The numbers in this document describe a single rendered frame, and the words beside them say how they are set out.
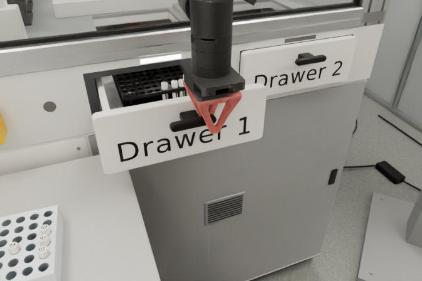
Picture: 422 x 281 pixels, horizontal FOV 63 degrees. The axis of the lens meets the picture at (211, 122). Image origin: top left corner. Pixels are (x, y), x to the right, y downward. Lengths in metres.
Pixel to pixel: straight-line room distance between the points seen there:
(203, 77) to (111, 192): 0.28
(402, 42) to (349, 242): 1.36
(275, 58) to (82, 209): 0.48
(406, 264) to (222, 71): 1.26
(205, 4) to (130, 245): 0.36
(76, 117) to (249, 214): 0.58
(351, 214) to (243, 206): 0.81
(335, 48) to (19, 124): 0.68
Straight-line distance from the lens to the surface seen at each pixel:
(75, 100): 0.70
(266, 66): 0.77
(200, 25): 0.46
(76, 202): 0.65
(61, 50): 0.66
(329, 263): 1.53
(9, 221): 0.62
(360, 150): 2.14
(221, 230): 1.06
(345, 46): 0.88
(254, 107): 0.61
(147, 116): 0.55
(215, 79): 0.48
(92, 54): 0.67
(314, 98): 0.92
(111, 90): 0.81
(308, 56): 0.79
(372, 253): 1.58
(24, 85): 0.69
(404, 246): 1.65
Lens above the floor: 1.20
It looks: 33 degrees down
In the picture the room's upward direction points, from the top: straight up
